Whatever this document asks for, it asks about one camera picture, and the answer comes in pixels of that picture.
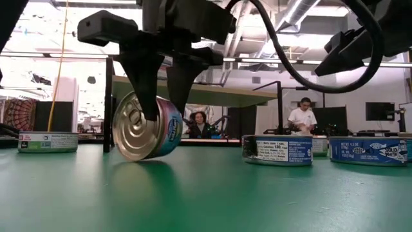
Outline pink blue label tuna can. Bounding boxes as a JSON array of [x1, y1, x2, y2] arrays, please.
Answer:
[[111, 91, 183, 162]]

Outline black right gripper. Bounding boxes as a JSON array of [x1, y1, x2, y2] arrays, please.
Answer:
[[314, 0, 412, 77]]

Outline black computer screen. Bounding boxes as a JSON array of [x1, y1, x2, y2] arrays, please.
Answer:
[[312, 106, 348, 136]]

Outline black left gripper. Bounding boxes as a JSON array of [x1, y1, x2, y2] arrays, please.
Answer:
[[77, 9, 225, 122]]

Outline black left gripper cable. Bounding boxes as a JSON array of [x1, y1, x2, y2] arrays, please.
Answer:
[[225, 0, 386, 94]]

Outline camera on tripod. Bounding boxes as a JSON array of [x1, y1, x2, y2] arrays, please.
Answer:
[[386, 108, 407, 133]]

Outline black panel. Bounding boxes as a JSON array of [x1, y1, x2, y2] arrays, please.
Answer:
[[33, 101, 74, 132]]

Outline black wall monitor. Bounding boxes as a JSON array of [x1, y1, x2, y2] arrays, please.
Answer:
[[365, 101, 396, 122]]

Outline black arm base cables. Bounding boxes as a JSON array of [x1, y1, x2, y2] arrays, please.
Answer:
[[0, 122, 20, 139]]

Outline green table mat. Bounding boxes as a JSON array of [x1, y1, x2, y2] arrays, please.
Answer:
[[0, 143, 412, 232]]

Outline wooden shelf with black legs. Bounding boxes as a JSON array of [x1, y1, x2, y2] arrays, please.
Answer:
[[103, 57, 290, 153]]

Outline yellow extension cord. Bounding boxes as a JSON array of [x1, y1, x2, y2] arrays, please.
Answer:
[[47, 0, 70, 132]]

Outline black background stand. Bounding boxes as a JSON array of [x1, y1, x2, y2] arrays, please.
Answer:
[[283, 85, 326, 109]]

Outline person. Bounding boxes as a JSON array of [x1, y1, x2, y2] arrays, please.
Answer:
[[185, 111, 215, 139], [287, 97, 318, 135]]

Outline patterned wall tapestry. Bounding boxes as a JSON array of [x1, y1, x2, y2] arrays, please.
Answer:
[[0, 98, 38, 131]]

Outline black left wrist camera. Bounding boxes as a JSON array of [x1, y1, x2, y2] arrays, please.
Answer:
[[143, 0, 238, 46]]

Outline silver ceiling duct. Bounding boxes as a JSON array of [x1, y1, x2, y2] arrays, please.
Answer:
[[257, 0, 323, 59]]

